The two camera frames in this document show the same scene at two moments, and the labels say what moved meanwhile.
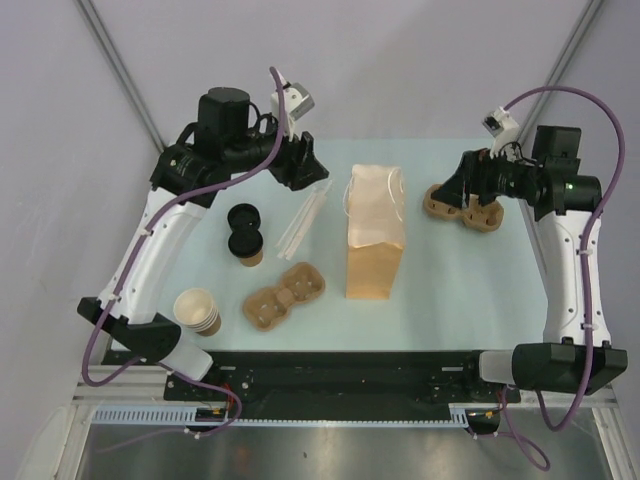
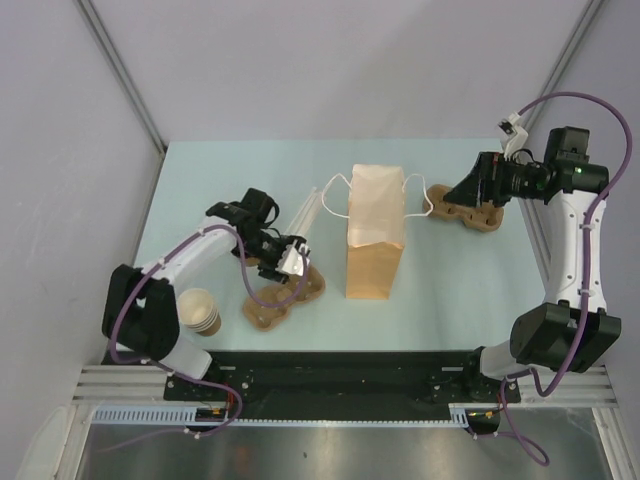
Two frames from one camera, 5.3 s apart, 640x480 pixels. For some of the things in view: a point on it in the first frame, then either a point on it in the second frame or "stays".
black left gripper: [299, 167] to [288, 245]
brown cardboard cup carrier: [267, 308] stays
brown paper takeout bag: [376, 230] stays
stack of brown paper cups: [194, 308] stays
